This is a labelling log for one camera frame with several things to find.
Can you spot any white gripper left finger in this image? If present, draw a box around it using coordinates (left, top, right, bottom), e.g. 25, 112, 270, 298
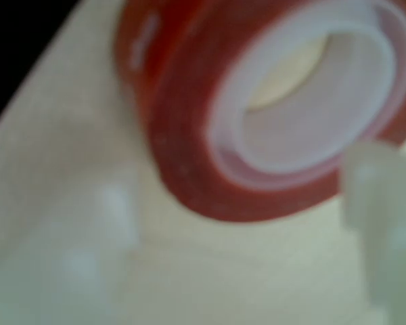
0, 114, 390, 325

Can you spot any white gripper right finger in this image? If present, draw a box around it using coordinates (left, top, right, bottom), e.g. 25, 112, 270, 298
340, 141, 406, 325

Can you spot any small red tape roll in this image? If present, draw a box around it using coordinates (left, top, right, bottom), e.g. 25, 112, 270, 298
112, 0, 406, 225

